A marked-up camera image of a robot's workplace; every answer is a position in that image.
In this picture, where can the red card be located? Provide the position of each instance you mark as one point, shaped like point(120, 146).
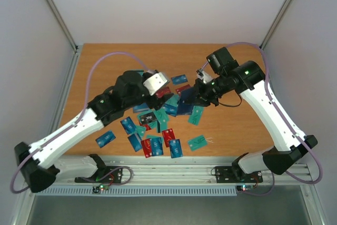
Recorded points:
point(168, 135)
point(146, 146)

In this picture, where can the blue card left middle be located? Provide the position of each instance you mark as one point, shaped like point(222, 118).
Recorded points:
point(128, 125)

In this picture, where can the red card front left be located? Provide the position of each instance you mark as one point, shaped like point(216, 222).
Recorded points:
point(146, 146)

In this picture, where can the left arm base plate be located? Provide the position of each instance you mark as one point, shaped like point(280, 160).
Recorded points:
point(111, 174)

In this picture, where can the teal VIP card front right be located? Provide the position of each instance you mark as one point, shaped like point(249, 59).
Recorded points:
point(197, 143)

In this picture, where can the aluminium frame post right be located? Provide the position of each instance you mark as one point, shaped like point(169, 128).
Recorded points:
point(276, 22)

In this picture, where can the blue vip card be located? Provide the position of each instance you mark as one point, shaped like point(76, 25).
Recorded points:
point(105, 139)
point(179, 79)

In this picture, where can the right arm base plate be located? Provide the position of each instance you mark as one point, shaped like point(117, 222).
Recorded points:
point(224, 174)

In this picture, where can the blue VIP card back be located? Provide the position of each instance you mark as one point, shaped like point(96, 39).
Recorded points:
point(179, 79)

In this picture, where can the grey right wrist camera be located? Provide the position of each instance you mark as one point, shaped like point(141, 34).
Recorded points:
point(203, 76)

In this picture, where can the dark blue card holder wallet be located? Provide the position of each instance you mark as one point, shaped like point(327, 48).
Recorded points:
point(185, 105)

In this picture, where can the red card centre front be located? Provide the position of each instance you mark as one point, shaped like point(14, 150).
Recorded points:
point(168, 135)

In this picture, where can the blue card front centre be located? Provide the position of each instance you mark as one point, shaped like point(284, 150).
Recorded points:
point(175, 148)

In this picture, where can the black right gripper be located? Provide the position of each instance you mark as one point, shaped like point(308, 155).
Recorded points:
point(201, 93)

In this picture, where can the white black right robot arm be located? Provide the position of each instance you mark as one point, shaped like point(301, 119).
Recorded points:
point(248, 81)

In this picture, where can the grey slotted cable duct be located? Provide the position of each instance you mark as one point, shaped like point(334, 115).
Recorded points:
point(141, 191)

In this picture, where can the aluminium frame post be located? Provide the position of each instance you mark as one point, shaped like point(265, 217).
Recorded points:
point(51, 4)
point(276, 22)

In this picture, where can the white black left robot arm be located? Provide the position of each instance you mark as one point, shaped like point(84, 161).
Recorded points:
point(40, 163)

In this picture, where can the teal vip card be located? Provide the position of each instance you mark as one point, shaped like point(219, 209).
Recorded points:
point(197, 143)
point(196, 115)

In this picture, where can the black VIP card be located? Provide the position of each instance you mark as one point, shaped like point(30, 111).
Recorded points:
point(147, 118)

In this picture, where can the blue VIP card far left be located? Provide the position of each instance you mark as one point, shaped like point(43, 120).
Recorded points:
point(105, 139)

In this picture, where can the aluminium frame post left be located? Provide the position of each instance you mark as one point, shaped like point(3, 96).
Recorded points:
point(51, 4)

